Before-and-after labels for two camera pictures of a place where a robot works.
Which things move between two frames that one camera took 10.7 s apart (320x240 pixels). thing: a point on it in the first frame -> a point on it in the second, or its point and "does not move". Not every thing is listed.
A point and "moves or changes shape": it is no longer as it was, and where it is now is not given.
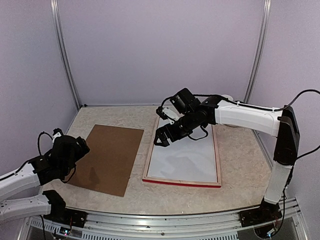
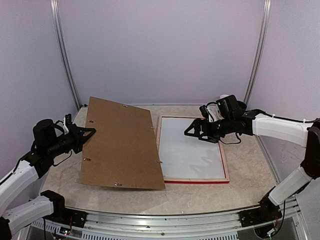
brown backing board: x=108 y=165 moves or changes shape
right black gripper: x=173 y=136 -> x=199 y=122
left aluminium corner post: x=55 y=8 does not move
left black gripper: x=79 y=152 -> x=76 y=133
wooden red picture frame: x=191 y=182 -> x=188 y=180
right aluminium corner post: x=265 y=18 does not move
